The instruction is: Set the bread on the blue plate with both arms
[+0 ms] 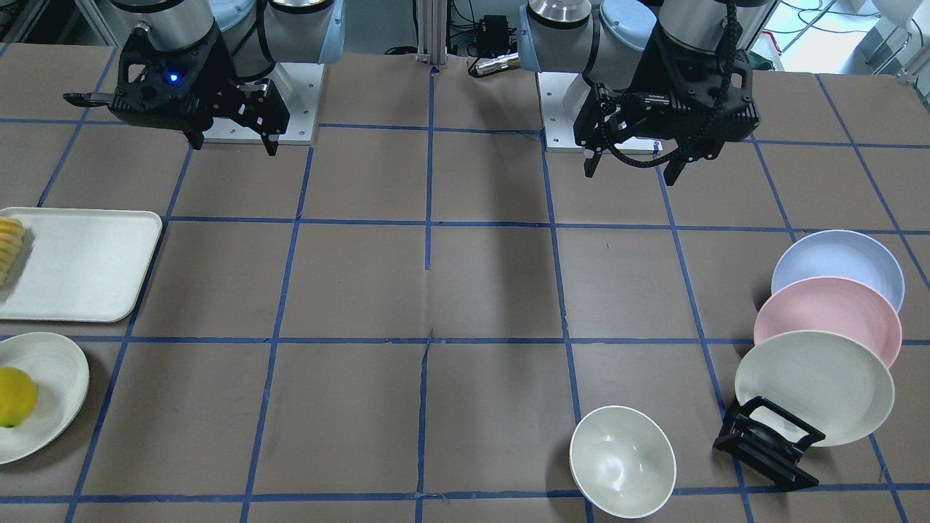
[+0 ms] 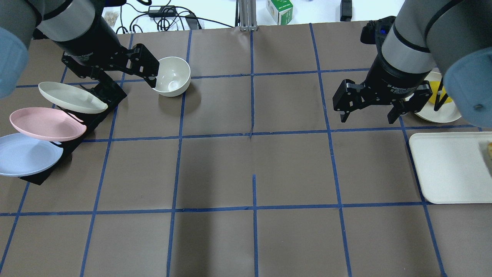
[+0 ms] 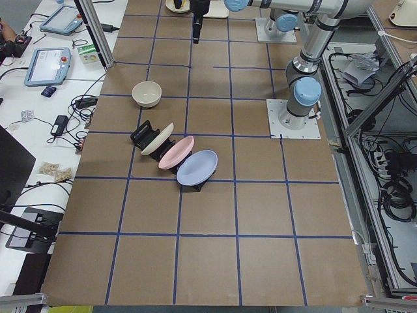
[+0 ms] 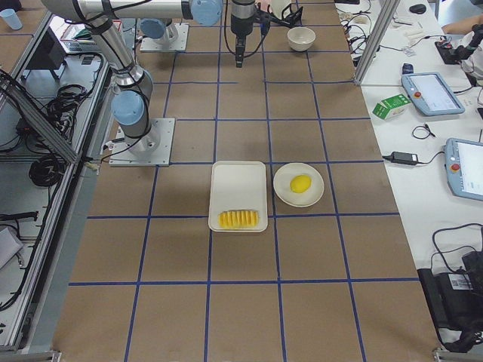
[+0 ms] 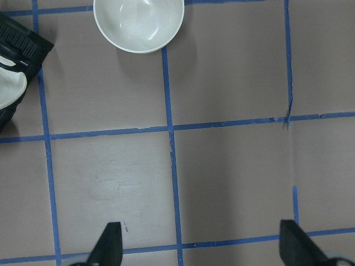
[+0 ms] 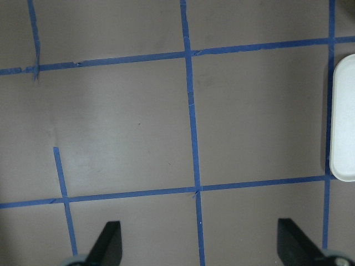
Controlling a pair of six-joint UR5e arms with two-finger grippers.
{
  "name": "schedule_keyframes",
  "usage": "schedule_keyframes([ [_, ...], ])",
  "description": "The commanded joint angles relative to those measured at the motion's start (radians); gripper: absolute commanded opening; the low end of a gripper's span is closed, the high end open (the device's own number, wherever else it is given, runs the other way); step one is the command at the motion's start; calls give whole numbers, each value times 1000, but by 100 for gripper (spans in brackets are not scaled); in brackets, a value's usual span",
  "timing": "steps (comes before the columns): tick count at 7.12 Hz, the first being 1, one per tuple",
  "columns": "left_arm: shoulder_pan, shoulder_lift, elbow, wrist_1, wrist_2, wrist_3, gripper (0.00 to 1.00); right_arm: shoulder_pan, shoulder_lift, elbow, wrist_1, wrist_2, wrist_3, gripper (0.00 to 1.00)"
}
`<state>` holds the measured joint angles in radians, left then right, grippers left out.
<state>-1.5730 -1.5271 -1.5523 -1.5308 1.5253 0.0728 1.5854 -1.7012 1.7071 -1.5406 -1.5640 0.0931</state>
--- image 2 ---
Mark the cream plate in rack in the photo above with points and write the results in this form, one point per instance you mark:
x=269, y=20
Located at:
x=71, y=98

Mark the white bowl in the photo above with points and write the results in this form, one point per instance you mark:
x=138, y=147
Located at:
x=174, y=76

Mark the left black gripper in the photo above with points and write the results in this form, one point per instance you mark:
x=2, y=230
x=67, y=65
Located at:
x=93, y=50

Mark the white rectangular tray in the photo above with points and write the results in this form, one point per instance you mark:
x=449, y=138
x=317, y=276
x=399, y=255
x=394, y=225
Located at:
x=453, y=168

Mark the white round plate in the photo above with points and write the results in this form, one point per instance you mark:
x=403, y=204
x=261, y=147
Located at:
x=447, y=113

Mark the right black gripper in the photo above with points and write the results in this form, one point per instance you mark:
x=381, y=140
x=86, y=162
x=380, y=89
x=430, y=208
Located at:
x=393, y=81

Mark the aluminium frame post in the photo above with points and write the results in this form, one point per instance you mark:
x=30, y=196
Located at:
x=246, y=18

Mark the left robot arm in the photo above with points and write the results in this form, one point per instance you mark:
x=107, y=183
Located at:
x=62, y=21

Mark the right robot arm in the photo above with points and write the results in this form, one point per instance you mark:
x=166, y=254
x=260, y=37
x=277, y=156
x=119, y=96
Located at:
x=451, y=35

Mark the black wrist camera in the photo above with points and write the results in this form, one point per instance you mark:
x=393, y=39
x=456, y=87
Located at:
x=376, y=31

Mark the green white box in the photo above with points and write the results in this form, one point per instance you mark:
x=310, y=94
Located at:
x=280, y=10

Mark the light blue plate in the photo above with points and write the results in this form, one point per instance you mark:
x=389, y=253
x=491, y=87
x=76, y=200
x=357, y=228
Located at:
x=21, y=155

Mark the black power adapter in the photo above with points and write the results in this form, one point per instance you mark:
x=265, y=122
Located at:
x=162, y=11

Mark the pink plate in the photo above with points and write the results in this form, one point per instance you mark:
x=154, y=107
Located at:
x=47, y=124

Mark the black plate rack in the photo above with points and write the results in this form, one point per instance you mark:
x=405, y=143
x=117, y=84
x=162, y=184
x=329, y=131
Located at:
x=78, y=112

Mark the yellow spiral bread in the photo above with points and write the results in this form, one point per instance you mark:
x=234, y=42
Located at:
x=489, y=150

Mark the brown table mat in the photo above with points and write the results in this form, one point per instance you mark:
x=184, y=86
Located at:
x=249, y=173

